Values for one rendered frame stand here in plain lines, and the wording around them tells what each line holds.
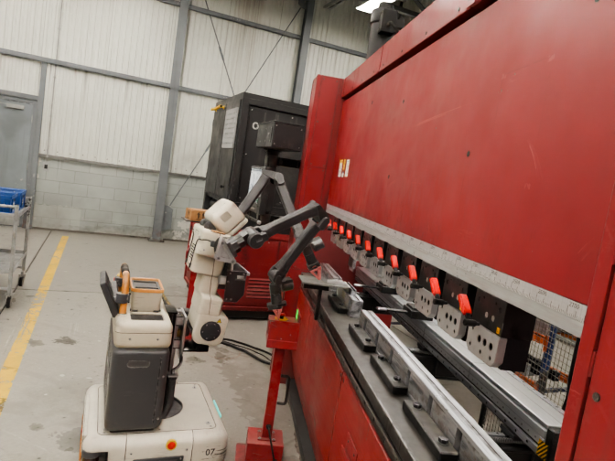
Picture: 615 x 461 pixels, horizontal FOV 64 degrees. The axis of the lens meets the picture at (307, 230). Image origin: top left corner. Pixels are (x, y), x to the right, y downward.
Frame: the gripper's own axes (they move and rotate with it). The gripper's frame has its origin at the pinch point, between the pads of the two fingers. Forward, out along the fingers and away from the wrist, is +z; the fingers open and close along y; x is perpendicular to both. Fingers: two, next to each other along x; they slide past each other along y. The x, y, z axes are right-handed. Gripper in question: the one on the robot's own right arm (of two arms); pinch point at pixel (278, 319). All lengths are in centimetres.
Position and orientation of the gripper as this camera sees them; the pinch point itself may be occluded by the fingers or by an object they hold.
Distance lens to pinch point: 264.4
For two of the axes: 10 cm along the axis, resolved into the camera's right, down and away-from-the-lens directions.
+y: 9.9, -1.1, 0.9
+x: -1.0, -1.0, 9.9
